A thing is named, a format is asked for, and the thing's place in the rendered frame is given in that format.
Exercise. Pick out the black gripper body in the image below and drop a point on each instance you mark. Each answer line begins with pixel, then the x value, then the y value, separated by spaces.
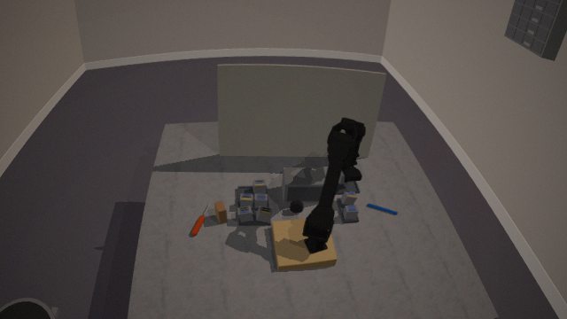
pixel 351 173

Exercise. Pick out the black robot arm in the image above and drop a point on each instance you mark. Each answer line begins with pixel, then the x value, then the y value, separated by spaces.
pixel 319 224

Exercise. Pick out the red-handled screwdriver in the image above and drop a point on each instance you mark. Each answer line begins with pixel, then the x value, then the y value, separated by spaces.
pixel 201 219

